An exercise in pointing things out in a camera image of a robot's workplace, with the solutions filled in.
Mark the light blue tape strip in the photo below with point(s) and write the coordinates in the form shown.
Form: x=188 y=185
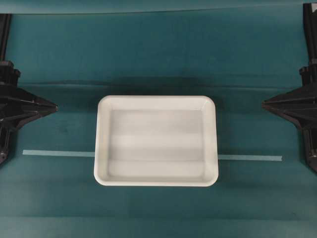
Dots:
x=91 y=155

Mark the white rectangular plastic tray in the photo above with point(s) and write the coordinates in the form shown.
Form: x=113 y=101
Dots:
x=156 y=141

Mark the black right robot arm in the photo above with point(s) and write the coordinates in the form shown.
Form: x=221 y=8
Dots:
x=309 y=77

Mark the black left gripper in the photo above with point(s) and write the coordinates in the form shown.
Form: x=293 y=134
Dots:
x=19 y=107

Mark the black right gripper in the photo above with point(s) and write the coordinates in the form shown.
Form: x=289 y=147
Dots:
x=298 y=106

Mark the teal green table cloth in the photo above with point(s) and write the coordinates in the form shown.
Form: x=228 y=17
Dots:
x=238 y=56

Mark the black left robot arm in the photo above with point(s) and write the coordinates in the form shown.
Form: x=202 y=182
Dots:
x=8 y=76

